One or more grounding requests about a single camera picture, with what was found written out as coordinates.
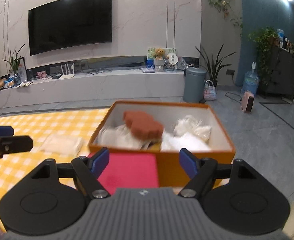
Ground yellow checkered tablecloth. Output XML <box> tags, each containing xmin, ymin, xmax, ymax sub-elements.
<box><xmin>0</xmin><ymin>108</ymin><xmax>108</xmax><ymax>230</ymax></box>

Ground pink space heater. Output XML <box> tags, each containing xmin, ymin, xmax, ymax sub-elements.
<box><xmin>240</xmin><ymin>90</ymin><xmax>255</xmax><ymax>113</ymax></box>

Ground dark side cabinet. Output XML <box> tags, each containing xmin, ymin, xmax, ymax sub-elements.
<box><xmin>260</xmin><ymin>46</ymin><xmax>294</xmax><ymax>98</ymax></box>

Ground bushy green plant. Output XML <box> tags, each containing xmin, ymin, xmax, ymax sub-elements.
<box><xmin>248</xmin><ymin>27</ymin><xmax>278</xmax><ymax>88</ymax></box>

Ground white cloth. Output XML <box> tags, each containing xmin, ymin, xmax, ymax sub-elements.
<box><xmin>161</xmin><ymin>132</ymin><xmax>211</xmax><ymax>152</ymax></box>

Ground brown bear-shaped sponge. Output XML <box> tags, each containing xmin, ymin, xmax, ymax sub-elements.
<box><xmin>123</xmin><ymin>111</ymin><xmax>164</xmax><ymax>140</ymax></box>

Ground hanging vine plant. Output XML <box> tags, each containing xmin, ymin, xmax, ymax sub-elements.
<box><xmin>207</xmin><ymin>0</ymin><xmax>243</xmax><ymax>37</ymax></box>

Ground floor plant long leaves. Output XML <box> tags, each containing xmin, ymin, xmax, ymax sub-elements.
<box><xmin>195</xmin><ymin>44</ymin><xmax>236</xmax><ymax>87</ymax></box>

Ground grey trash bin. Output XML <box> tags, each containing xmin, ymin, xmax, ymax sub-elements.
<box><xmin>183</xmin><ymin>67</ymin><xmax>207</xmax><ymax>103</ymax></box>

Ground grey tv cabinet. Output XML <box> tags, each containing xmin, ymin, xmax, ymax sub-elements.
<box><xmin>0</xmin><ymin>69</ymin><xmax>184</xmax><ymax>108</ymax></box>

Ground blue water jug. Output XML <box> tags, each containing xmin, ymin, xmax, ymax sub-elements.
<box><xmin>242</xmin><ymin>62</ymin><xmax>259</xmax><ymax>96</ymax></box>

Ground black wall television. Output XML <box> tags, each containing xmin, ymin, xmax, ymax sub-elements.
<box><xmin>28</xmin><ymin>0</ymin><xmax>112</xmax><ymax>56</ymax></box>

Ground white wifi router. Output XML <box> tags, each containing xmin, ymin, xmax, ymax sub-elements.
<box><xmin>60</xmin><ymin>63</ymin><xmax>75</xmax><ymax>79</ymax></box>

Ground pastel woven basket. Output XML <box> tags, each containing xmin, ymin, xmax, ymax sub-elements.
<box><xmin>203</xmin><ymin>80</ymin><xmax>216</xmax><ymax>101</ymax></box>

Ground potted plant on cabinet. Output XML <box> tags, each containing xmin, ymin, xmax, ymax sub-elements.
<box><xmin>4</xmin><ymin>45</ymin><xmax>27</xmax><ymax>86</ymax></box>

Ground teddy bear on cabinet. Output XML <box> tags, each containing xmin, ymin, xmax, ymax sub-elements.
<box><xmin>154</xmin><ymin>48</ymin><xmax>165</xmax><ymax>72</ymax></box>

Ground round white fan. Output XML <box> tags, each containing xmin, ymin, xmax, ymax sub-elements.
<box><xmin>167</xmin><ymin>53</ymin><xmax>178</xmax><ymax>65</ymax></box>

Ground white plastic bundle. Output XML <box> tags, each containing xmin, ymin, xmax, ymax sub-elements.
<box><xmin>174</xmin><ymin>115</ymin><xmax>212</xmax><ymax>143</ymax></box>

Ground pink sponge block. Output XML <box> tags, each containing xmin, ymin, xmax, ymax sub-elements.
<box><xmin>98</xmin><ymin>153</ymin><xmax>159</xmax><ymax>194</ymax></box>

